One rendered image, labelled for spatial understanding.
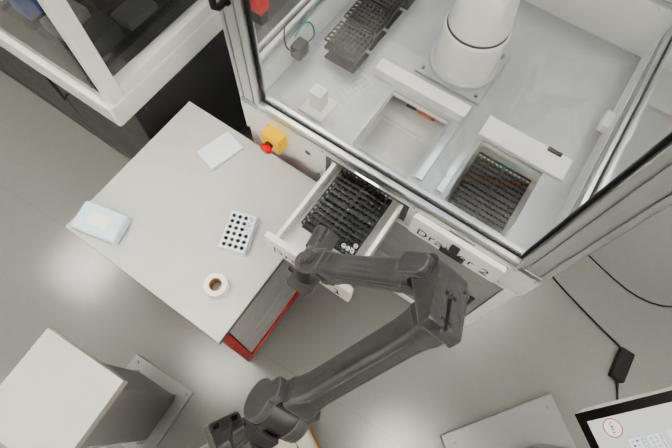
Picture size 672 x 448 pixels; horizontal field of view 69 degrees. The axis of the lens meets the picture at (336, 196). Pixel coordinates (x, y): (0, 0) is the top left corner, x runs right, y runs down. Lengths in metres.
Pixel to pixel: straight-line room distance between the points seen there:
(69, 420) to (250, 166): 0.88
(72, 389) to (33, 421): 0.12
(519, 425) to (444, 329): 1.58
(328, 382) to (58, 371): 0.95
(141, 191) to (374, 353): 1.10
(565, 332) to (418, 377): 0.70
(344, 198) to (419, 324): 0.76
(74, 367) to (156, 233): 0.43
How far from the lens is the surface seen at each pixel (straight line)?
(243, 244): 1.52
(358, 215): 1.42
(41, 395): 1.64
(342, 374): 0.84
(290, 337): 2.24
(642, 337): 2.66
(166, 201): 1.67
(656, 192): 0.97
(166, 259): 1.59
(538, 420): 2.35
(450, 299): 0.80
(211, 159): 1.68
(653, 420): 1.34
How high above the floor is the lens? 2.22
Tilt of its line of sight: 66 degrees down
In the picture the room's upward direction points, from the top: 4 degrees clockwise
